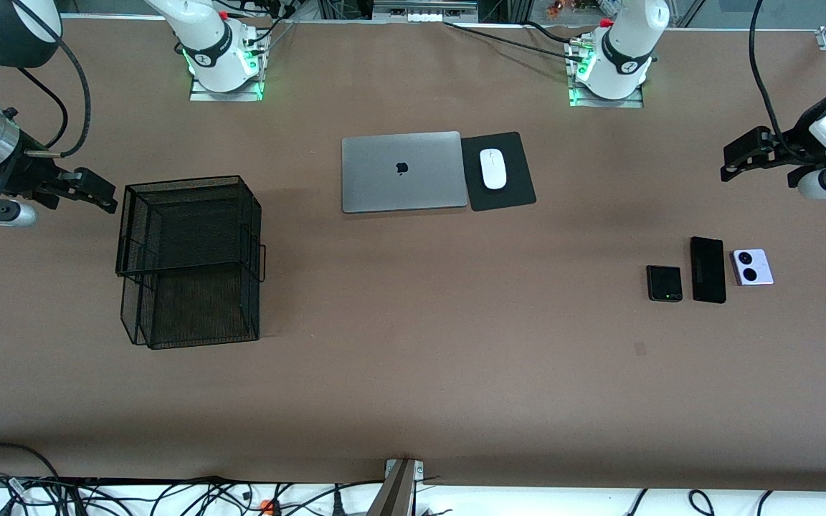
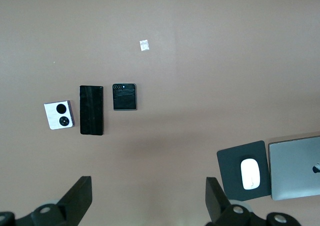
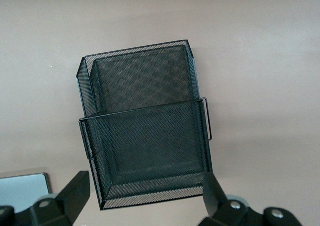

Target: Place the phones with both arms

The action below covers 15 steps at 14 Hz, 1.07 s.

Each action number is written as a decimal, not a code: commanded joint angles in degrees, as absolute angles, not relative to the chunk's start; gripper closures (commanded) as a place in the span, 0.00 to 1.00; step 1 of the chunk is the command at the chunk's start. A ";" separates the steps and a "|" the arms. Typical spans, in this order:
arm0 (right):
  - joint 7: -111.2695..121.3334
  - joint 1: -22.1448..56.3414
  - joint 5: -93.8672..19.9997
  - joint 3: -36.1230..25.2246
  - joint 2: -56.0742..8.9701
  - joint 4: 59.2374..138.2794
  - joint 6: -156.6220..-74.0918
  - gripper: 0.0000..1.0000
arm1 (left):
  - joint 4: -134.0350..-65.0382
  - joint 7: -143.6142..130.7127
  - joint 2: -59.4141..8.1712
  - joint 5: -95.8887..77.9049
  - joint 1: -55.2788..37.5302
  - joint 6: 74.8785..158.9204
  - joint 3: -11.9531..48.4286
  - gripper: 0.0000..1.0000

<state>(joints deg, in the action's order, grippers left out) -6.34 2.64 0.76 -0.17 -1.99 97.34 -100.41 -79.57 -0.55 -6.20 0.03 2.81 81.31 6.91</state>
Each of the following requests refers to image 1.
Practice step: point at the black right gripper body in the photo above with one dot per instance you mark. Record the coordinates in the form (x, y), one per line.
(20, 174)

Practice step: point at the long black smartphone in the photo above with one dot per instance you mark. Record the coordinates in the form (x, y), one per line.
(708, 271)

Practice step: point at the small black flip phone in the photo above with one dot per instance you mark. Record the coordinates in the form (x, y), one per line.
(664, 281)

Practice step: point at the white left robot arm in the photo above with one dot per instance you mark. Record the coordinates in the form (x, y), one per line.
(621, 57)

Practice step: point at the lilac flip phone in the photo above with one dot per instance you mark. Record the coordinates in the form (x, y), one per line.
(751, 267)

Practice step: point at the black mouse pad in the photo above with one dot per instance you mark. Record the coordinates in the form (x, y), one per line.
(517, 190)

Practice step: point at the white computer mouse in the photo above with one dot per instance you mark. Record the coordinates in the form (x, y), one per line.
(493, 170)

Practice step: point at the silver closed laptop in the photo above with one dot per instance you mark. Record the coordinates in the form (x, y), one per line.
(384, 179)

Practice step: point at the grey power strip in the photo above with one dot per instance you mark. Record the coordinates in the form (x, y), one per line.
(424, 14)

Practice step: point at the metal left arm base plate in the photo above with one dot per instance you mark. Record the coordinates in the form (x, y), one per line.
(628, 103)

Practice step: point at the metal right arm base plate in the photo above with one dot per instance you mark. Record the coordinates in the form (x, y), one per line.
(205, 95)

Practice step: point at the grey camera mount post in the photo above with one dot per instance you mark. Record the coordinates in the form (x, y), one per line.
(395, 494)

